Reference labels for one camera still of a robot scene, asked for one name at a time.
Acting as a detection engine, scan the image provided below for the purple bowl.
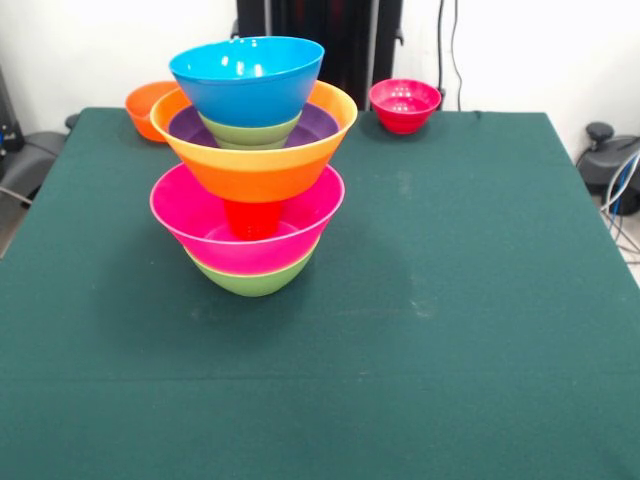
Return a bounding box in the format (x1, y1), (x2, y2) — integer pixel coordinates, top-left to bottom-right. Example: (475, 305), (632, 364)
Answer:
(167, 102), (341, 150)

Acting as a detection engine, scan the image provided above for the red cup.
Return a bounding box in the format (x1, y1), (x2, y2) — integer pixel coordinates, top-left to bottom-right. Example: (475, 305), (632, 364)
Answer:
(222, 198), (285, 241)

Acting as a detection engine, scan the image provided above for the large pink bowl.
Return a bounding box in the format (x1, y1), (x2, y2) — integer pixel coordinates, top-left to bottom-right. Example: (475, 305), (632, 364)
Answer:
(149, 162), (346, 277)

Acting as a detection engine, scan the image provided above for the large green bowl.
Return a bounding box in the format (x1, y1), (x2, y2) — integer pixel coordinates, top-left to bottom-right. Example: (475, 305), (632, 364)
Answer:
(187, 244), (321, 298)

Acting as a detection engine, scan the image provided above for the small pink bowl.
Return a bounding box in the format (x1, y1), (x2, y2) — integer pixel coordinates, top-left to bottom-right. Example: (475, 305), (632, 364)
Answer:
(368, 78), (443, 136)

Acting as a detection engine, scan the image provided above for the grey cable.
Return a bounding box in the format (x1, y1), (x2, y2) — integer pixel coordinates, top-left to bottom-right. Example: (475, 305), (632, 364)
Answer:
(0, 185), (34, 207)

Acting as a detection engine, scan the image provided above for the grey pedestal foot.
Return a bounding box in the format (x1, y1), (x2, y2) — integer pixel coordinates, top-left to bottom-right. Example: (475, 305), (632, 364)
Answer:
(574, 122), (640, 217)
(0, 113), (81, 201)

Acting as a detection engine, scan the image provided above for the dark green tablecloth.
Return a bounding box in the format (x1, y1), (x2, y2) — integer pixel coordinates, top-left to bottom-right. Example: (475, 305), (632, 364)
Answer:
(0, 107), (640, 480)

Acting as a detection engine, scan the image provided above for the small orange bowl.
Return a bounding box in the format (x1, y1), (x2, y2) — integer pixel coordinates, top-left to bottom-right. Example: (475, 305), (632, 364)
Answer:
(124, 80), (181, 144)

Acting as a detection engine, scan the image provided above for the black device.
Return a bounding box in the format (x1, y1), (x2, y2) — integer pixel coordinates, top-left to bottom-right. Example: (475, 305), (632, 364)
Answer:
(0, 64), (24, 156)

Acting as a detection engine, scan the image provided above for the large orange bowl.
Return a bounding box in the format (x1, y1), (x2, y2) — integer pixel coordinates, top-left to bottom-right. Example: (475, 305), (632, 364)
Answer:
(149, 79), (359, 204)

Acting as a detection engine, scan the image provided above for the large blue bowl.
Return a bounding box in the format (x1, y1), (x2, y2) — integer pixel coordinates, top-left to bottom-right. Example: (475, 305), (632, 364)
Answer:
(168, 35), (326, 129)

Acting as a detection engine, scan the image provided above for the black wall cable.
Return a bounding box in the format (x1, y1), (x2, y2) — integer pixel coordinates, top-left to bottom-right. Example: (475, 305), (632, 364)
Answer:
(436, 0), (447, 109)

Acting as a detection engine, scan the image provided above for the tangle of floor cables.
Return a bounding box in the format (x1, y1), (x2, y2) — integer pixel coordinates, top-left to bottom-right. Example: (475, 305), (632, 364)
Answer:
(599, 149), (640, 266)

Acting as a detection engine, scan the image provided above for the light green bowl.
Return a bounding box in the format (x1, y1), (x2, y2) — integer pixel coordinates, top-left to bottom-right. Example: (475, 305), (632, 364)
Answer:
(198, 110), (304, 150)

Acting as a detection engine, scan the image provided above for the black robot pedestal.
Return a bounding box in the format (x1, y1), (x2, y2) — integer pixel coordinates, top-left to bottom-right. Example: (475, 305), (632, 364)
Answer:
(234, 0), (405, 109)

